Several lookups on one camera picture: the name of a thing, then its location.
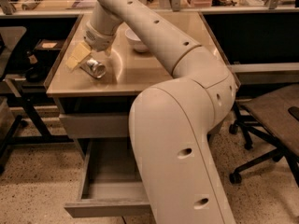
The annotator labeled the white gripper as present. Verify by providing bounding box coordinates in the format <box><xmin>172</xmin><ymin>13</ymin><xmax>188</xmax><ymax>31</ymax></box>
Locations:
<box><xmin>66</xmin><ymin>21</ymin><xmax>116</xmax><ymax>71</ymax></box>

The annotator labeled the silver blue redbull can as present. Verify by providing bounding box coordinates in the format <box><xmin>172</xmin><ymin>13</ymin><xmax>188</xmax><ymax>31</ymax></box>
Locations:
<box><xmin>80</xmin><ymin>58</ymin><xmax>107</xmax><ymax>79</ymax></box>

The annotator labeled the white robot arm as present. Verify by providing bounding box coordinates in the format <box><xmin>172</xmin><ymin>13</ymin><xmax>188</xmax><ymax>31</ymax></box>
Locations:
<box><xmin>79</xmin><ymin>0</ymin><xmax>236</xmax><ymax>224</ymax></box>

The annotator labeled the grey drawer cabinet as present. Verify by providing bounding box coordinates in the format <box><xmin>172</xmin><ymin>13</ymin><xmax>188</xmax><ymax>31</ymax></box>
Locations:
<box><xmin>43</xmin><ymin>10</ymin><xmax>241</xmax><ymax>161</ymax></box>

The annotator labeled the closed grey top drawer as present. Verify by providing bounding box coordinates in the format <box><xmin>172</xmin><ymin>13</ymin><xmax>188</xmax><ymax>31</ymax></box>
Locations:
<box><xmin>59</xmin><ymin>113</ymin><xmax>129</xmax><ymax>139</ymax></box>

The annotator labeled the open grey middle drawer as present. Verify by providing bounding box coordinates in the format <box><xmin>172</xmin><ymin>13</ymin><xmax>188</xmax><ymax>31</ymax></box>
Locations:
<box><xmin>64</xmin><ymin>137</ymin><xmax>151</xmax><ymax>218</ymax></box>

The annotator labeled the white ceramic bowl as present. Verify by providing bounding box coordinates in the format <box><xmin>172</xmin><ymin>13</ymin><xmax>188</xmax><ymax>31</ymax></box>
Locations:
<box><xmin>125</xmin><ymin>28</ymin><xmax>149</xmax><ymax>53</ymax></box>

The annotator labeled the black side table left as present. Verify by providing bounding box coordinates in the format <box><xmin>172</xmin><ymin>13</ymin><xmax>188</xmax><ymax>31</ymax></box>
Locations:
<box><xmin>6</xmin><ymin>38</ymin><xmax>72</xmax><ymax>145</ymax></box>

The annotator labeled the black office chair right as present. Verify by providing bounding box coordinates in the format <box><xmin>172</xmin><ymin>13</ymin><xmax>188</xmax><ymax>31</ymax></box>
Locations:
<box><xmin>229</xmin><ymin>84</ymin><xmax>299</xmax><ymax>186</ymax></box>

